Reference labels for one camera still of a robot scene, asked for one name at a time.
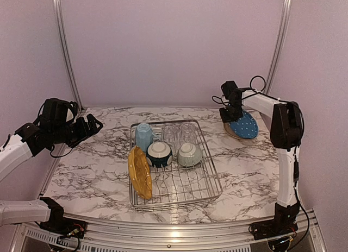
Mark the right aluminium frame post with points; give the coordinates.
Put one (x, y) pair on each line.
(281, 37)

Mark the metal wire dish rack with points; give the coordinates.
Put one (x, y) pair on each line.
(175, 185)

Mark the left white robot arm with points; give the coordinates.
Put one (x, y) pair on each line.
(56, 123)

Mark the left aluminium frame post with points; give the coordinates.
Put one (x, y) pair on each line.
(66, 54)

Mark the front aluminium table rail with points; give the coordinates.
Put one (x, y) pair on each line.
(113, 235)

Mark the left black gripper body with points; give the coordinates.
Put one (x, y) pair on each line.
(71, 136)

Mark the aluminium frame post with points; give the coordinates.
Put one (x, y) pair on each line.
(66, 54)
(281, 37)

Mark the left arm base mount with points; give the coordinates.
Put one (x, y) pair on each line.
(68, 230)

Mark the light blue ceramic mug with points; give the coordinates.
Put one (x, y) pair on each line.
(144, 136)

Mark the clear drinking glass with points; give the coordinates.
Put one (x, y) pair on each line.
(170, 134)
(188, 133)

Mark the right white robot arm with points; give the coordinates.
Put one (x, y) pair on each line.
(287, 129)

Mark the dark blue white bowl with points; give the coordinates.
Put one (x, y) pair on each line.
(159, 154)

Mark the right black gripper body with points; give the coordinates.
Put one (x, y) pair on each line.
(232, 113)

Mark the yellow polka dot plate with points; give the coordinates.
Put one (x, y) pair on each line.
(139, 173)

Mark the beige ceramic plate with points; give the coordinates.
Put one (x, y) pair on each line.
(237, 132)

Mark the blue polka dot plate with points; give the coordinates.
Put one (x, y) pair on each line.
(245, 127)

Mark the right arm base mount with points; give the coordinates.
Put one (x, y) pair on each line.
(268, 229)

